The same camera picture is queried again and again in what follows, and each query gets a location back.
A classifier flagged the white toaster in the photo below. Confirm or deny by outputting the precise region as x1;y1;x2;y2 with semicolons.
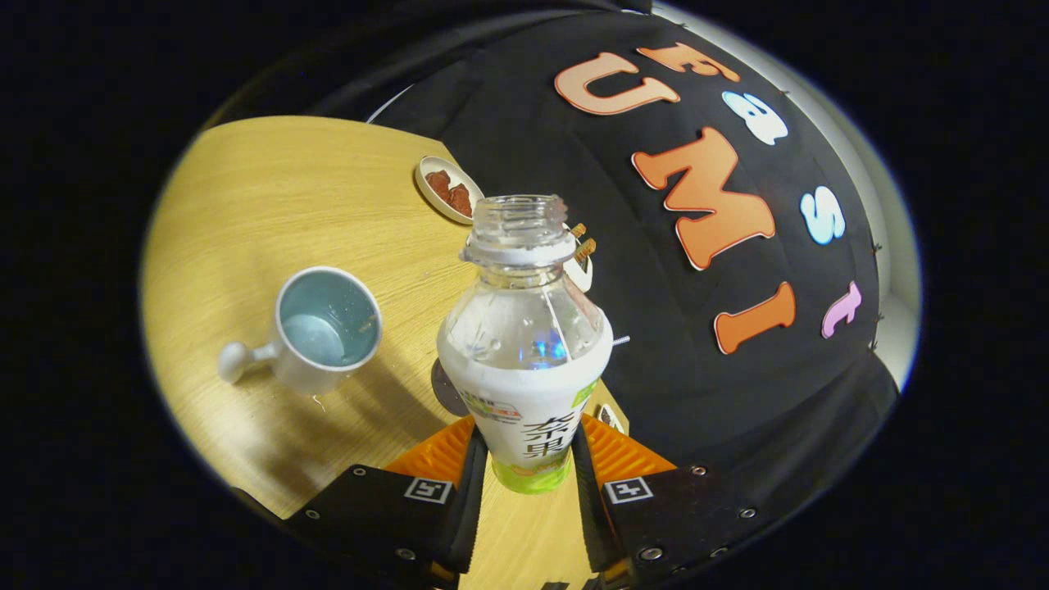
564;221;597;293

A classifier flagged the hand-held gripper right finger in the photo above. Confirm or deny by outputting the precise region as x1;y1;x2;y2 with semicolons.
570;414;767;587

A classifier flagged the white cup with knob handle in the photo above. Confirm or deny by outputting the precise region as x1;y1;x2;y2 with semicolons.
217;265;384;397

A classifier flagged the wooden table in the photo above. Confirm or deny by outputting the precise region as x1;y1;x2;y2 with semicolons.
139;115;632;590

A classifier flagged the small white plate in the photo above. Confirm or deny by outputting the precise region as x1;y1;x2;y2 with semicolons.
415;156;486;226

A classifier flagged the clear juice bottle white label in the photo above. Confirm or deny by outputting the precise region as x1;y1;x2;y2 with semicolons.
436;194;615;495

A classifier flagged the black backdrop cloth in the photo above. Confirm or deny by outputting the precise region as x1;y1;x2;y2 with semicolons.
221;8;902;566

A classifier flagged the dark round coaster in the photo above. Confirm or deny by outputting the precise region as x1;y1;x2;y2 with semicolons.
430;358;470;419

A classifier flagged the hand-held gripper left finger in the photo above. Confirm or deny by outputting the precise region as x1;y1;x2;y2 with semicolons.
285;415;490;587

